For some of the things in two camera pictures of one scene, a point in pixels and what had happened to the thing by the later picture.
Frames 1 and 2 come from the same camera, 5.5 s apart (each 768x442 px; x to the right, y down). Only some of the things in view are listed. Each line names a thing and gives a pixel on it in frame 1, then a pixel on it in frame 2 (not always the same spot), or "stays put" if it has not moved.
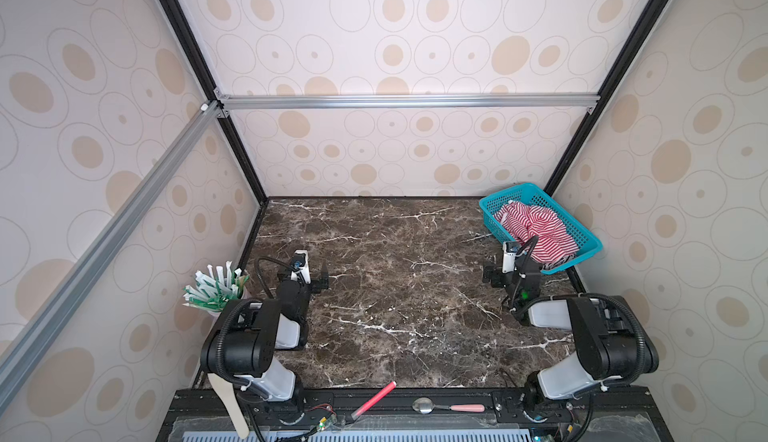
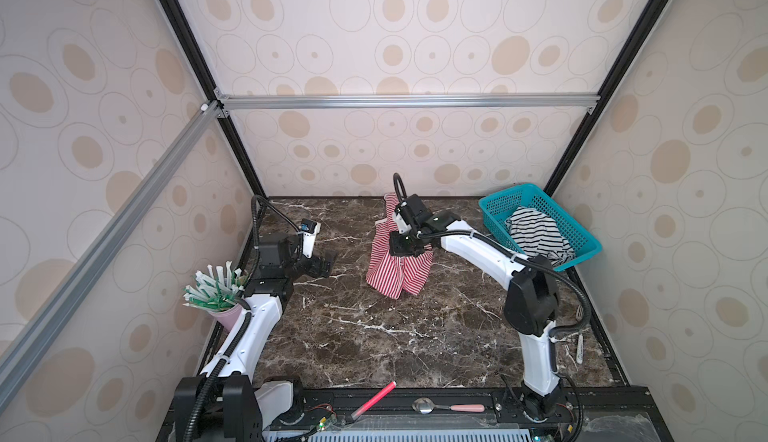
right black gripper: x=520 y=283 -> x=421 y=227
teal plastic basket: x=531 y=194 stays put
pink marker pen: x=373 y=401 stays put
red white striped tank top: x=554 y=244 -> x=395 y=275
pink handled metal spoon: x=425 y=406 stays put
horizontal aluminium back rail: x=407 y=102 stays put
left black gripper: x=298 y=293 -> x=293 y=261
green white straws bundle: x=210 y=292 stays put
